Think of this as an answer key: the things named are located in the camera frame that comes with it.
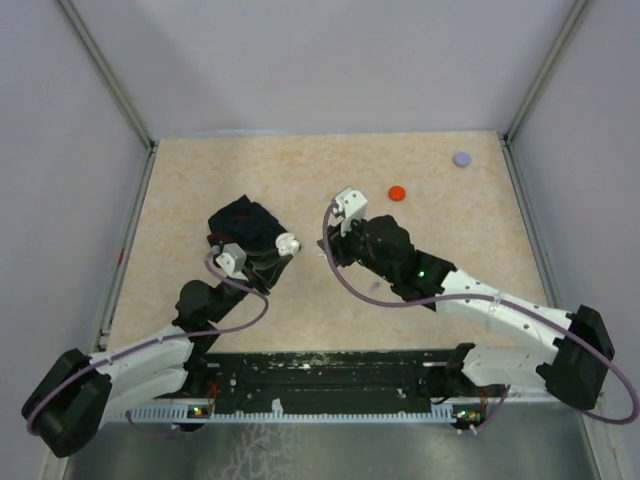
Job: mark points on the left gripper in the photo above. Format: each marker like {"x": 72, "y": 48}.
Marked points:
{"x": 265, "y": 270}

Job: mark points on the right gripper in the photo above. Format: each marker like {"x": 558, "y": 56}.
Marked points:
{"x": 338, "y": 243}

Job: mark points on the orange charging case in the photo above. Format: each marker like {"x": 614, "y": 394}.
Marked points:
{"x": 397, "y": 193}

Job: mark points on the white charging case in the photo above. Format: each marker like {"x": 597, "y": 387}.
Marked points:
{"x": 287, "y": 244}

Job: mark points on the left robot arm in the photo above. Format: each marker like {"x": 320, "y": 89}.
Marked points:
{"x": 80, "y": 392}

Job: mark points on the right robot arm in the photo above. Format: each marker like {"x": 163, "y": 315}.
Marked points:
{"x": 568, "y": 354}

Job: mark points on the purple charging case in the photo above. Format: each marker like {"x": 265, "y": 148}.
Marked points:
{"x": 462, "y": 159}

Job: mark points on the dark navy cloth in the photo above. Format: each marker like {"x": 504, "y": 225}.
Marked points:
{"x": 246, "y": 223}

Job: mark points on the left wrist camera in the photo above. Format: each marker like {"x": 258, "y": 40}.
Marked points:
{"x": 231, "y": 260}

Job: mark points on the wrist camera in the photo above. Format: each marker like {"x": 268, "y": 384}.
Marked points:
{"x": 231, "y": 260}
{"x": 348, "y": 206}

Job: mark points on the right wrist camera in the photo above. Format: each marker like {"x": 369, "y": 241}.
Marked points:
{"x": 348, "y": 206}

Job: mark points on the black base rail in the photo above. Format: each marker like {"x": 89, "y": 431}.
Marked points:
{"x": 411, "y": 381}

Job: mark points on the white cable duct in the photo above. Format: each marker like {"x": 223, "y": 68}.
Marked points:
{"x": 186, "y": 413}

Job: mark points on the right aluminium frame post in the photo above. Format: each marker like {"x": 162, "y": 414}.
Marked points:
{"x": 571, "y": 25}

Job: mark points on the aluminium frame post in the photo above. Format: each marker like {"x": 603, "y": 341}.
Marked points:
{"x": 106, "y": 72}
{"x": 571, "y": 25}

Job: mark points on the left aluminium frame post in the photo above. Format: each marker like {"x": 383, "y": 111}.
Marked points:
{"x": 106, "y": 72}

